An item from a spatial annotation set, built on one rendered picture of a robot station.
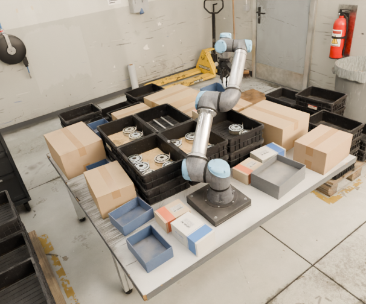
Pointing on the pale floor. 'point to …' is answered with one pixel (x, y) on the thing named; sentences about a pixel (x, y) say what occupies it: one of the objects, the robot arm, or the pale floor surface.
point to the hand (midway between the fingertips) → (226, 87)
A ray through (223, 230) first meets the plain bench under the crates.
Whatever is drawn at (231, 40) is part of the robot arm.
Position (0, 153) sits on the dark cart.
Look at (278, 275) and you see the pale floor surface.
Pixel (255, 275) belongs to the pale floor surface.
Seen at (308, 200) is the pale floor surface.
